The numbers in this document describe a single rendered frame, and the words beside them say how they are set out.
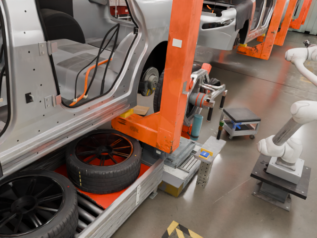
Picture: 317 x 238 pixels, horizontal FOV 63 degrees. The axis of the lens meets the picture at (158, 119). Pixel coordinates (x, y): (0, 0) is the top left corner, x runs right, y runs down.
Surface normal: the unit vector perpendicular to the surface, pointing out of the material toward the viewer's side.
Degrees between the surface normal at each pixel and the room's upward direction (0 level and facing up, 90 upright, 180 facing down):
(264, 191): 90
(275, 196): 90
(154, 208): 0
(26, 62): 88
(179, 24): 90
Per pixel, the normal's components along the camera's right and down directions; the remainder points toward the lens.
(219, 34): 0.04, 0.50
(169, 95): -0.52, 0.37
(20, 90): 0.85, 0.32
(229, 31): 0.34, 0.47
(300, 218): 0.10, -0.87
